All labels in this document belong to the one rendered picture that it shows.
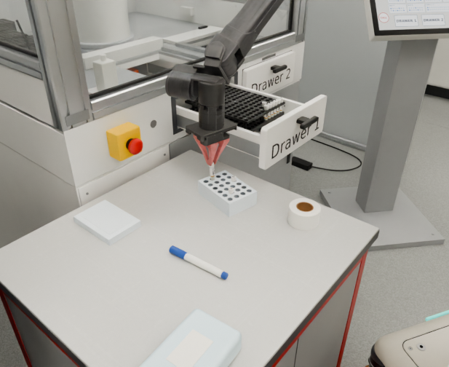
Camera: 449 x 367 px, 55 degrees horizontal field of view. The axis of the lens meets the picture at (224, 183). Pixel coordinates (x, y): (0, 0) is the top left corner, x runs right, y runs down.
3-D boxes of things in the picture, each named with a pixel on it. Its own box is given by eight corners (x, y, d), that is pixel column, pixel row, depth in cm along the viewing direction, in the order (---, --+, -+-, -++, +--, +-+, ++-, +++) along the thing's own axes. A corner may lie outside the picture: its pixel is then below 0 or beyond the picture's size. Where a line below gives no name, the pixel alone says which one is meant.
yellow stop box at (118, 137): (145, 152, 108) (142, 126, 104) (122, 163, 103) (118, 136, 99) (132, 146, 111) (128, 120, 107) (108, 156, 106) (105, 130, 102)
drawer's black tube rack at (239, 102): (283, 122, 124) (284, 101, 120) (246, 144, 113) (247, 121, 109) (224, 103, 136) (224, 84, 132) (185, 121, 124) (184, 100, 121)
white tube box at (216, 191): (256, 204, 103) (257, 191, 101) (228, 217, 98) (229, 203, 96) (225, 182, 111) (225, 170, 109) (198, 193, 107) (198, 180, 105)
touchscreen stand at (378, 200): (443, 243, 207) (522, 22, 152) (354, 253, 201) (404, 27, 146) (394, 188, 249) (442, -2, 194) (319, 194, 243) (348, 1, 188)
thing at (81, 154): (300, 79, 167) (305, 41, 160) (76, 187, 101) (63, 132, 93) (140, 38, 219) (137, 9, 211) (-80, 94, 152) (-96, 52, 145)
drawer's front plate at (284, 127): (322, 131, 123) (327, 95, 117) (264, 170, 105) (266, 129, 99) (316, 129, 124) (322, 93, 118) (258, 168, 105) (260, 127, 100)
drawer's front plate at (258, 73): (292, 81, 160) (295, 51, 154) (246, 103, 141) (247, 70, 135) (289, 80, 161) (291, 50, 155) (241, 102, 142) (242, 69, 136)
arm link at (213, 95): (218, 81, 86) (229, 73, 91) (188, 76, 89) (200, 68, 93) (217, 113, 90) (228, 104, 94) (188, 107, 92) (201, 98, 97)
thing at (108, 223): (141, 226, 95) (140, 220, 95) (109, 245, 90) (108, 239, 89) (105, 204, 102) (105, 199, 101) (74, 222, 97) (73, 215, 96)
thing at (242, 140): (314, 127, 122) (317, 106, 119) (262, 160, 106) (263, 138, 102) (209, 94, 144) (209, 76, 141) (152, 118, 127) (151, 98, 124)
